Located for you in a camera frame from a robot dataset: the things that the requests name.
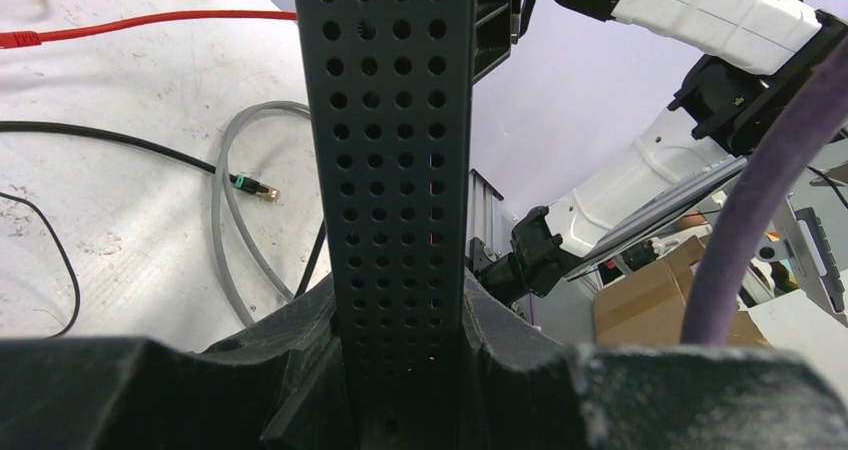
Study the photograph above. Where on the dark grey network switch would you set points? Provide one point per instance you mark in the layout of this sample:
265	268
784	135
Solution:
389	86

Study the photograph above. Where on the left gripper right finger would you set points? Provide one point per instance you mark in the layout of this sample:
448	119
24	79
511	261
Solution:
522	390

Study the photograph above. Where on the brown cardboard box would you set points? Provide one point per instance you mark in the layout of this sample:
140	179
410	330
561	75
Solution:
648	306

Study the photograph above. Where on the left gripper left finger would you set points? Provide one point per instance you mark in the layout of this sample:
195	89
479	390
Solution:
278	384

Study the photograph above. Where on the aluminium right side rail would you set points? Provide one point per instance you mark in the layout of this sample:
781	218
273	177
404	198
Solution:
489	224

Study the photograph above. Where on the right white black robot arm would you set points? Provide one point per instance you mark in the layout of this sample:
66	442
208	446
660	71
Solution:
756	56

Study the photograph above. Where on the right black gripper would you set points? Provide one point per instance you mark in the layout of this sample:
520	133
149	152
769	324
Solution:
499	25

